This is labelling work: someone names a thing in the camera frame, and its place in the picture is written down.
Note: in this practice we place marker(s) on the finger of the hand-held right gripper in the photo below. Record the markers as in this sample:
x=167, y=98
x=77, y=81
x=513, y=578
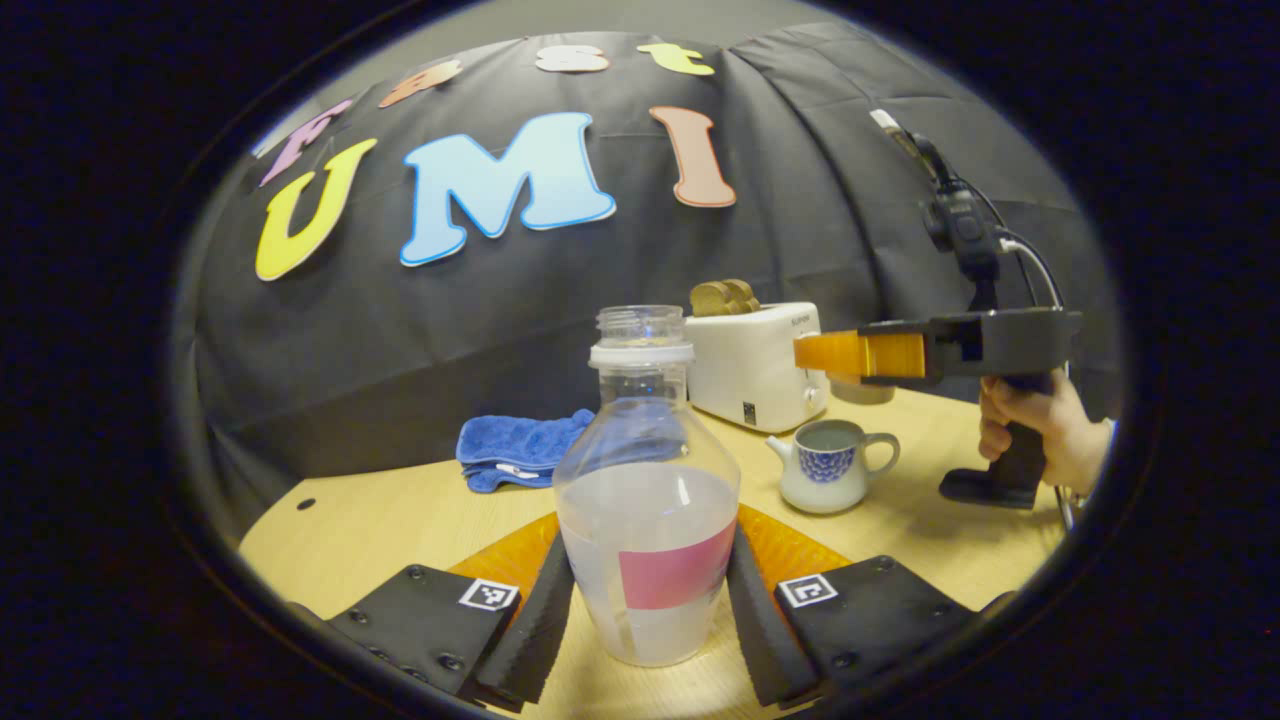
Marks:
x=850, y=355

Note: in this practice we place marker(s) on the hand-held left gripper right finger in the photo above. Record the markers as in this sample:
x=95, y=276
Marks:
x=765, y=640

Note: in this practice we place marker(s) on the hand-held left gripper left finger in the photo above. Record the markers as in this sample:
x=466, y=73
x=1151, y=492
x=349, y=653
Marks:
x=535, y=640

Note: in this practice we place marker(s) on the white blue patterned teacup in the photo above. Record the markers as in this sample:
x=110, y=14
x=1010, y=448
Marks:
x=825, y=480

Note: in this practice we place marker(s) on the clear water bottle pink label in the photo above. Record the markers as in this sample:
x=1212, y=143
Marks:
x=645, y=520

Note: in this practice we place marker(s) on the white toaster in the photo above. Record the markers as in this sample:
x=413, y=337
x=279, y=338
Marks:
x=750, y=370

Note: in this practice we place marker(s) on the brown toast slice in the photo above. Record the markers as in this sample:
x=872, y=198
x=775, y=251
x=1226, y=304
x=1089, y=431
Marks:
x=745, y=294
x=712, y=298

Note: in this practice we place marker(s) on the blue folded towel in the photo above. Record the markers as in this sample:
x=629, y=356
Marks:
x=510, y=450

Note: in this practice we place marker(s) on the black backdrop cloth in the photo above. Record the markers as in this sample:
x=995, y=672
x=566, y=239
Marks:
x=400, y=330

